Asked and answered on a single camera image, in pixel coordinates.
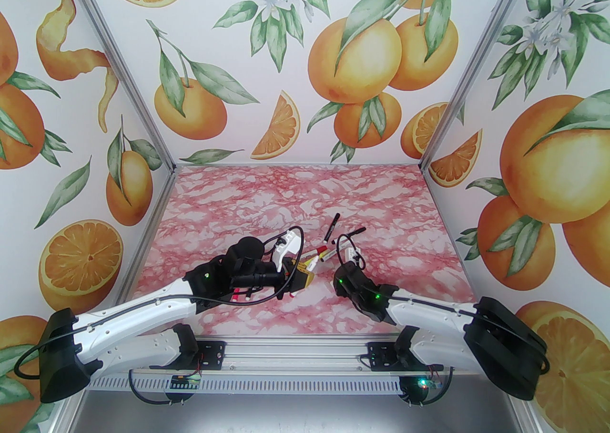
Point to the white barrel black marker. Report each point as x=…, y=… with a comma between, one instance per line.
x=357, y=231

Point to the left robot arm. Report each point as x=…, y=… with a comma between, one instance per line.
x=143, y=307

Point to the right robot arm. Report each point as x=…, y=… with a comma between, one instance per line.
x=429, y=312

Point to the small circuit board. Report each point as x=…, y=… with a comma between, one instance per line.
x=424, y=382
x=183, y=381

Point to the grey metal panel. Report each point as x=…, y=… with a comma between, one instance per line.
x=286, y=414

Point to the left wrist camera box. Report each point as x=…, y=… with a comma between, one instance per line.
x=290, y=242

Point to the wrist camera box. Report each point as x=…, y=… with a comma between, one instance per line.
x=290, y=242
x=348, y=253

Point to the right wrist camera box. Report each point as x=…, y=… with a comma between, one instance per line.
x=348, y=253

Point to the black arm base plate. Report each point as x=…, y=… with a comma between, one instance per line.
x=214, y=355
x=381, y=357

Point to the aluminium frame post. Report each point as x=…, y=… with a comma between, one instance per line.
x=478, y=59
x=119, y=59

